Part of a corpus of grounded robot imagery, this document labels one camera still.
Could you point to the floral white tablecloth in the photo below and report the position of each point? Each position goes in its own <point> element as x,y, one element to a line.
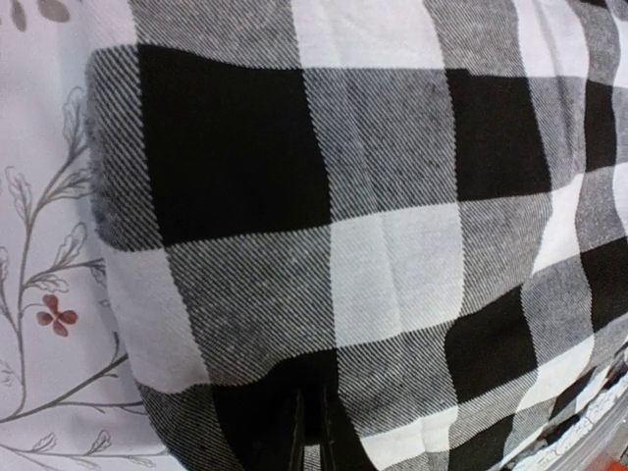
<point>68,401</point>

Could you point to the black white plaid shirt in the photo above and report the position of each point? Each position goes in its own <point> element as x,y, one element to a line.
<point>419,205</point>

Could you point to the aluminium front rail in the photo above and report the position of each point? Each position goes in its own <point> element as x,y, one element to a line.
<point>603,444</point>

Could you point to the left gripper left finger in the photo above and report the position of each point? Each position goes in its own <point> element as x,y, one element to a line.
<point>296,432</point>

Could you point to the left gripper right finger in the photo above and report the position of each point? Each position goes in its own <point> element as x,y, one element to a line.
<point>328,432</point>

